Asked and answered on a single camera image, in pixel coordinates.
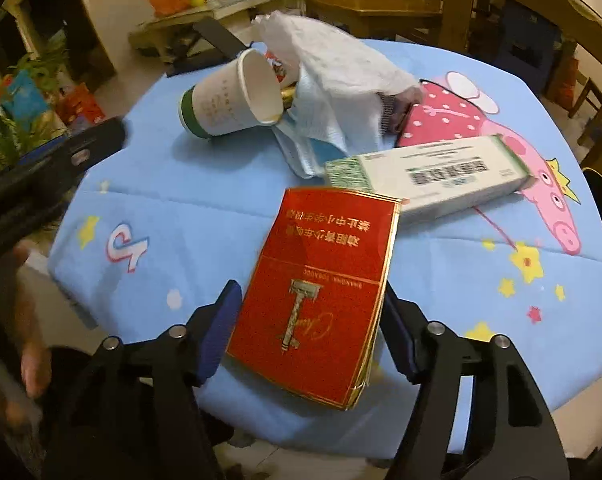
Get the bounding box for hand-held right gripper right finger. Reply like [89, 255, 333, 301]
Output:
[381, 285, 572, 480]

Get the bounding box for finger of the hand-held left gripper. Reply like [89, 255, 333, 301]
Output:
[18, 116, 128, 176]

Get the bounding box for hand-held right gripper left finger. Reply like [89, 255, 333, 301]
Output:
[41, 280, 244, 480]

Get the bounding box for red cigarette box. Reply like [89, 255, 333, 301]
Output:
[225, 186, 402, 412]

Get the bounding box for white paper cup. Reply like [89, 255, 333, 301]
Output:
[178, 48, 285, 139]

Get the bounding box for blue face mask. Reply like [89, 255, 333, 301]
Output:
[271, 67, 352, 180]

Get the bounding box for white tissue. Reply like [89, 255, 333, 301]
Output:
[252, 12, 424, 153]

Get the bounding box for person's left hand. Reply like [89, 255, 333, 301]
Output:
[0, 240, 54, 401]

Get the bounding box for red cardboard box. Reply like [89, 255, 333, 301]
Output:
[56, 82, 107, 126]

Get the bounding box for blue cardboard box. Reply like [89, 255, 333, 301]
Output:
[1, 72, 49, 126]

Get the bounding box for green potted plant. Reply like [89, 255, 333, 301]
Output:
[0, 45, 72, 176]

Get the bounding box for blue printed tablecloth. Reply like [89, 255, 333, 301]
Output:
[46, 37, 602, 461]

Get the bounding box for low coffee table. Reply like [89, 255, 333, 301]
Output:
[128, 0, 307, 63]

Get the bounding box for black folding stand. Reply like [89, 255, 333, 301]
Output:
[166, 16, 254, 78]

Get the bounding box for cream cabinet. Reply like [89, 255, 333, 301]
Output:
[1, 0, 117, 91]

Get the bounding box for white green medicine box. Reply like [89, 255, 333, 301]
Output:
[324, 134, 536, 227]

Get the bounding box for red white wrapper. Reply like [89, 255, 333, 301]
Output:
[265, 50, 289, 83]

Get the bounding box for dark striped wrapper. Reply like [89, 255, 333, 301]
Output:
[376, 91, 427, 136]

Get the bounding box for blue plastic stool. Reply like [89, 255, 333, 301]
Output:
[481, 0, 564, 93]

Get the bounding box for wooden dining table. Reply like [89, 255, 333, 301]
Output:
[438, 0, 602, 171]

